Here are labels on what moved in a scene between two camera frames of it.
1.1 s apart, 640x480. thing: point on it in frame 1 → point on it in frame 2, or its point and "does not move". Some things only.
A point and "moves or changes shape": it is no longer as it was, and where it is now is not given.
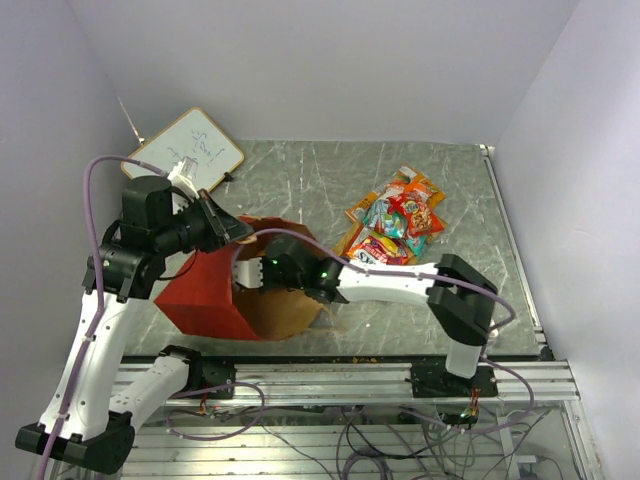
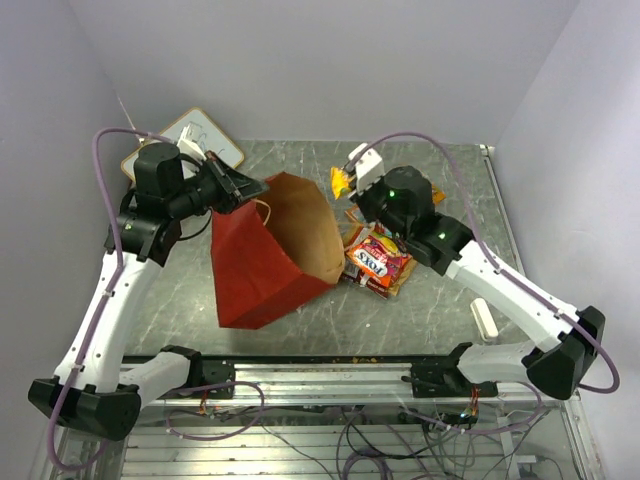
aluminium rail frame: x=367 y=421 does not move
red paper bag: x=202 y=298 moves or changes shape
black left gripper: x=222 y=226 → x=233 y=184
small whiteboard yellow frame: x=192 y=134 does not move
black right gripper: x=266 y=284 → x=360 y=199
